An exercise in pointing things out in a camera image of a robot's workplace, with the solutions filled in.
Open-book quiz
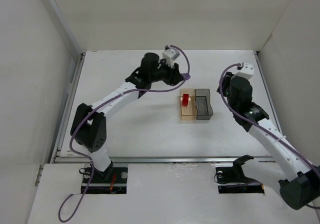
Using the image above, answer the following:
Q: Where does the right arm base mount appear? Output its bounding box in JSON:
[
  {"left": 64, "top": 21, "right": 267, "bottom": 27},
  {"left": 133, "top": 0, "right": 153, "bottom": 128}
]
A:
[{"left": 214, "top": 155, "right": 265, "bottom": 194}]

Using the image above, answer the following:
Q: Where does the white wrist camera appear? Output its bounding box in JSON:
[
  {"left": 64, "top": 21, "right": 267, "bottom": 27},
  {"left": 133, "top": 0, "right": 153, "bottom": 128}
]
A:
[
  {"left": 162, "top": 46, "right": 180, "bottom": 69},
  {"left": 235, "top": 62, "right": 255, "bottom": 80}
]

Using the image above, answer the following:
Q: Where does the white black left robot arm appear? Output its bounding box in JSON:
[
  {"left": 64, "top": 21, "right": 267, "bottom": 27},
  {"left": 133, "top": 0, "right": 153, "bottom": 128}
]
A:
[{"left": 70, "top": 48, "right": 186, "bottom": 180}]

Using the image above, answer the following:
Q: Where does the red lego brick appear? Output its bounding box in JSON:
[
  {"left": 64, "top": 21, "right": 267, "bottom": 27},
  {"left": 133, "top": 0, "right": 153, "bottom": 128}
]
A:
[{"left": 181, "top": 93, "right": 191, "bottom": 107}]

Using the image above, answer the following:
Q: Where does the clear grey container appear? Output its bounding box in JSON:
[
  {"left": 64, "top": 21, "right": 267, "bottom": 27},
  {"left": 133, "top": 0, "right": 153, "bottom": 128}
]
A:
[{"left": 195, "top": 89, "right": 214, "bottom": 120}]

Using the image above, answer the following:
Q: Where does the aluminium frame rail right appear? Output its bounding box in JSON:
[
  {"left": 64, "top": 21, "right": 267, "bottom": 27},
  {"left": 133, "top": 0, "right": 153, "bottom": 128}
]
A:
[{"left": 253, "top": 51, "right": 287, "bottom": 138}]

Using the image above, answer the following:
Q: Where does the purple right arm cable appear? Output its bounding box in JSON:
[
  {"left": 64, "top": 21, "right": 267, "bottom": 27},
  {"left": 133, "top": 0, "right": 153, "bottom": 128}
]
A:
[{"left": 219, "top": 63, "right": 320, "bottom": 208}]

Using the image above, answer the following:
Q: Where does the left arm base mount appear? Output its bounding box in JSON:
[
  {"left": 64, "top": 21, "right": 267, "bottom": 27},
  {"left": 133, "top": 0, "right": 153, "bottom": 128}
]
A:
[{"left": 86, "top": 167, "right": 128, "bottom": 194}]

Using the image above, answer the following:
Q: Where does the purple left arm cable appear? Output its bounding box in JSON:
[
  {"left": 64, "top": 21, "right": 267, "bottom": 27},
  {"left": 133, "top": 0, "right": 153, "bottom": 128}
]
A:
[{"left": 58, "top": 44, "right": 191, "bottom": 222}]

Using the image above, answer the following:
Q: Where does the aluminium frame rail left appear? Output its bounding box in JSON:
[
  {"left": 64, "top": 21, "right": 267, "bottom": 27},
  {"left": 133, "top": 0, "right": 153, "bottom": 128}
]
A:
[{"left": 42, "top": 0, "right": 83, "bottom": 163}]

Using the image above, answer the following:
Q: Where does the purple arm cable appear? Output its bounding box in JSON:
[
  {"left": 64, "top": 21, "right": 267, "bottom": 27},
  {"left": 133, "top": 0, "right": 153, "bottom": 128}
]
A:
[
  {"left": 219, "top": 63, "right": 320, "bottom": 208},
  {"left": 58, "top": 44, "right": 191, "bottom": 222}
]

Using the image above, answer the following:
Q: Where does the aluminium frame rail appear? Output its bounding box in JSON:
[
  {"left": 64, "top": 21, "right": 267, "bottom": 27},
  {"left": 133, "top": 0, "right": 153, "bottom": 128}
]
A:
[
  {"left": 42, "top": 0, "right": 83, "bottom": 163},
  {"left": 253, "top": 51, "right": 287, "bottom": 138}
]

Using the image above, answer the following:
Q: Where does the aluminium front rail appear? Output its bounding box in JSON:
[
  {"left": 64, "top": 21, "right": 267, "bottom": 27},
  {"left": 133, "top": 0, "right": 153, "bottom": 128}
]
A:
[{"left": 49, "top": 155, "right": 292, "bottom": 163}]

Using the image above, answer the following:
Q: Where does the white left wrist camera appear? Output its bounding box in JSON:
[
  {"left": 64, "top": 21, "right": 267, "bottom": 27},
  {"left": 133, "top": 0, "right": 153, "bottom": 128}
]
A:
[{"left": 162, "top": 46, "right": 180, "bottom": 69}]

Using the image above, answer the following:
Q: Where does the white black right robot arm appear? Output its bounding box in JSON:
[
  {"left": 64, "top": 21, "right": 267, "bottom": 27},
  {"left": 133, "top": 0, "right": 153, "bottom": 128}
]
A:
[{"left": 217, "top": 72, "right": 320, "bottom": 210}]

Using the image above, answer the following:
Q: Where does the clear orange container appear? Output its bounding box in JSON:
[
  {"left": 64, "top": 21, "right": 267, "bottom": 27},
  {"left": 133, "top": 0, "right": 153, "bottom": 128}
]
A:
[{"left": 179, "top": 88, "right": 197, "bottom": 121}]

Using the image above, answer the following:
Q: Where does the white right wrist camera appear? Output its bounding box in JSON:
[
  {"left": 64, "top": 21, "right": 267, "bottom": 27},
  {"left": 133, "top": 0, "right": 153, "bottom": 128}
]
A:
[{"left": 235, "top": 62, "right": 255, "bottom": 80}]

